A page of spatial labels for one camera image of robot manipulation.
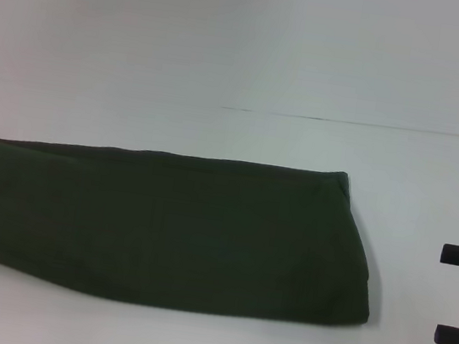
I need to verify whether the dark green t-shirt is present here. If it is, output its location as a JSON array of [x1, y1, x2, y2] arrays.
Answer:
[[0, 122, 390, 339]]

